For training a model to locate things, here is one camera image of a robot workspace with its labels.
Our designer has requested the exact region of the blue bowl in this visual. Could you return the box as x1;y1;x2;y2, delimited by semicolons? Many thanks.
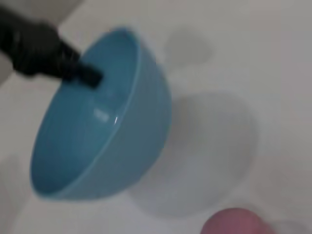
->
29;27;173;201

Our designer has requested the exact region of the pink peach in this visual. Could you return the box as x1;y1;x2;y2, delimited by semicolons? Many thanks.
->
200;207;276;234

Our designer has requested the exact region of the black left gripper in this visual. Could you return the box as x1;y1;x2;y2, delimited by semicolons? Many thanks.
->
0;4;103;88

